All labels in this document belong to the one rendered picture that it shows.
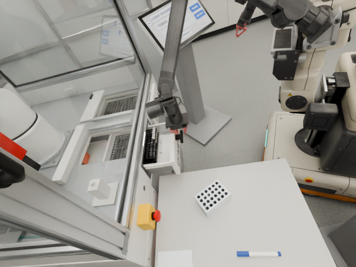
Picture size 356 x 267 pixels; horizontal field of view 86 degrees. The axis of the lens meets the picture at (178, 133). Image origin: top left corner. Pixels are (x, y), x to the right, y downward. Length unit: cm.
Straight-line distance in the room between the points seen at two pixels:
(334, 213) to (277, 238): 98
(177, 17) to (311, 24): 46
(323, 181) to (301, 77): 70
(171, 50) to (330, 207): 149
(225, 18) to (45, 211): 378
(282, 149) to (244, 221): 87
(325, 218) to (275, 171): 86
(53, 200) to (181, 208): 55
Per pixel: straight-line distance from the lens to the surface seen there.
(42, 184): 42
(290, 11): 83
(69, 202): 48
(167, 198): 89
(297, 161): 155
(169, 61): 75
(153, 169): 85
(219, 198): 82
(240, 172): 90
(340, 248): 162
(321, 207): 175
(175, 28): 77
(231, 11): 392
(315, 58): 117
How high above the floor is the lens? 155
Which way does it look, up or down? 47 degrees down
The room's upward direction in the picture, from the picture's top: 21 degrees counter-clockwise
